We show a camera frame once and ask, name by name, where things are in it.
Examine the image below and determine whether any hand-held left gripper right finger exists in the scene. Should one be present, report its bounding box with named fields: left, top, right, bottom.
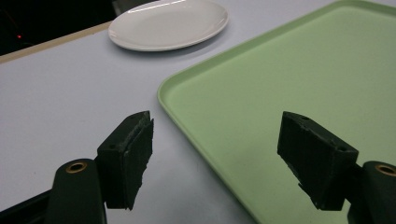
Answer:
left=276, top=111, right=360, bottom=212

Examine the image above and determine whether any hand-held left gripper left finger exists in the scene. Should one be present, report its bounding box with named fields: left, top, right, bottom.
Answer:
left=94, top=110, right=155, bottom=211

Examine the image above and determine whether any light green tray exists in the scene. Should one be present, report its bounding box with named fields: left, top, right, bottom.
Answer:
left=157, top=0, right=396, bottom=224

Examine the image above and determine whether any white oval plate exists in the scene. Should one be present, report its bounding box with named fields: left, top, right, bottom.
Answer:
left=107, top=0, right=230, bottom=52

